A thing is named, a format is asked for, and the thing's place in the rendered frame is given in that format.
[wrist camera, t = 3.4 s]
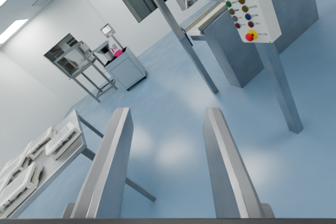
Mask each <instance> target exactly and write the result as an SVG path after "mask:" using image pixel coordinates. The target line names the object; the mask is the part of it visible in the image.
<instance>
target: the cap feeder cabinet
mask: <svg viewBox="0 0 336 224"><path fill-rule="evenodd" d="M104 69H105V70H106V71H107V72H108V73H109V74H110V75H111V76H112V77H113V78H114V80H115V81H116V82H117V83H118V84H119V85H120V86H121V87H122V88H123V89H124V90H127V91H129V88H130V87H131V86H132V85H134V84H135V83H136V82H138V81H139V80H141V79H142V78H143V77H144V78H145V79H146V78H147V77H146V69H145V67H144V66H143V65H142V64H141V62H140V61H139V60H138V59H137V57H136V56H135V55H134V54H133V53H132V51H131V50H130V49H129V48H128V46H126V47H125V48H124V49H123V50H122V54H121V55H119V56H118V57H116V56H115V58H113V59H112V60H111V61H109V60H108V61H107V63H106V64H105V66H104Z"/></svg>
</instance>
